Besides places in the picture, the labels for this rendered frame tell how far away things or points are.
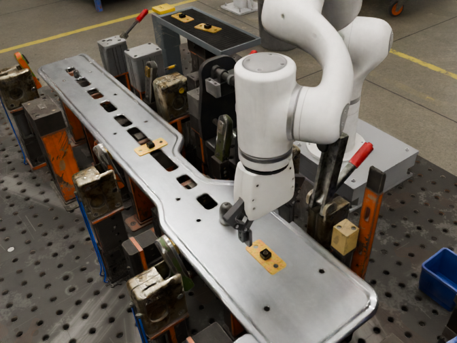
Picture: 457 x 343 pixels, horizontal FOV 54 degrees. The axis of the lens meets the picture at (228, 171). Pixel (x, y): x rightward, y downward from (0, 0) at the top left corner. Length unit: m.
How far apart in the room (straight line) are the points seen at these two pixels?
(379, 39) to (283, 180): 0.64
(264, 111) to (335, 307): 0.38
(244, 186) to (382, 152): 0.86
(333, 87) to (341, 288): 0.38
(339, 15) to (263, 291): 0.65
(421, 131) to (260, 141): 2.55
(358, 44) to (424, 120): 2.04
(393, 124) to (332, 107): 2.57
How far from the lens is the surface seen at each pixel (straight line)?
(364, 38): 1.26
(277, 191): 0.73
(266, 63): 0.61
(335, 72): 0.62
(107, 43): 1.67
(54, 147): 1.42
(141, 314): 0.82
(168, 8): 1.62
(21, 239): 1.49
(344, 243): 0.85
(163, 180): 1.06
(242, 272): 0.85
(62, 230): 1.46
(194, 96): 1.21
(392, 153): 1.50
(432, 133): 3.15
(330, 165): 0.84
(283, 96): 0.60
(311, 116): 0.60
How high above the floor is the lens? 1.66
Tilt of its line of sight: 39 degrees down
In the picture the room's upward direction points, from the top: 4 degrees counter-clockwise
